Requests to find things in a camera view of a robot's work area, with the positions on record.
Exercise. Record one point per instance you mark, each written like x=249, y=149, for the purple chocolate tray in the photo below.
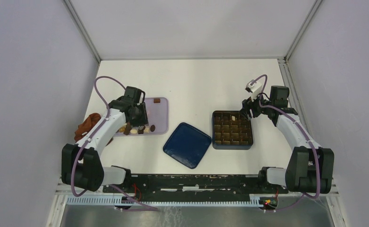
x=158, y=115

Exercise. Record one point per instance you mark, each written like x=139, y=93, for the brown crumpled cloth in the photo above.
x=86, y=126

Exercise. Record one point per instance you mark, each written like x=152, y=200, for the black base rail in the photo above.
x=197, y=188

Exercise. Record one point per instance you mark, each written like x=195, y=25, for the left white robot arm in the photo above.
x=81, y=165

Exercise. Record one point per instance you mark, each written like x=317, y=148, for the brown square chocolate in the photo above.
x=157, y=100

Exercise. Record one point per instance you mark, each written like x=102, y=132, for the blue tin chocolate box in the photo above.
x=231, y=135

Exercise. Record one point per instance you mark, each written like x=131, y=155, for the blue tin lid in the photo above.
x=187, y=145

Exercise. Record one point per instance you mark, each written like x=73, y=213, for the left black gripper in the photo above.
x=143, y=119

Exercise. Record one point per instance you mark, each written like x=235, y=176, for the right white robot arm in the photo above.
x=310, y=168

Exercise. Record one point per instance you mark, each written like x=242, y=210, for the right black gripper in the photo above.
x=247, y=104

